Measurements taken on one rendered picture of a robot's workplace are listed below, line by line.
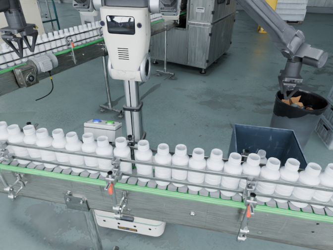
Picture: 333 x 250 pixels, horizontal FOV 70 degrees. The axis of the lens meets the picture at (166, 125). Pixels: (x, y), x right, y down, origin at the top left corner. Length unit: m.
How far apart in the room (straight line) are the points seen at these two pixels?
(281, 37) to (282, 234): 0.69
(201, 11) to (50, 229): 3.65
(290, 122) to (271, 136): 1.08
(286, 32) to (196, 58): 3.61
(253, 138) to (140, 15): 0.88
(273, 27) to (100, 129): 0.74
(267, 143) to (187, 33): 3.31
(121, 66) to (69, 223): 1.32
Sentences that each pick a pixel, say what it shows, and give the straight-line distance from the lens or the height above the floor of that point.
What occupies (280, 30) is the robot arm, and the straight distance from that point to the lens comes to 0.93.
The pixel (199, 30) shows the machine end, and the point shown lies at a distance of 4.37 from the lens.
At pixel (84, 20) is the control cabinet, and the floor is 0.49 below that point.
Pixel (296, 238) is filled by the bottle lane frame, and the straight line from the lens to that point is 1.05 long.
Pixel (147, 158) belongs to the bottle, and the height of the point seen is 1.12.
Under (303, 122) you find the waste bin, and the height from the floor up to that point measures 0.50.
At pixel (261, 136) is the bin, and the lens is 1.42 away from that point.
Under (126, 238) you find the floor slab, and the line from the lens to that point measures 1.96.
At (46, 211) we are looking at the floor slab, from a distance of 2.27.
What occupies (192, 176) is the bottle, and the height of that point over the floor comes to 1.07.
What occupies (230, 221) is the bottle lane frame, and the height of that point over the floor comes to 0.90.
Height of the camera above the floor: 1.67
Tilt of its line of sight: 34 degrees down
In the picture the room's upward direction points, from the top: 1 degrees clockwise
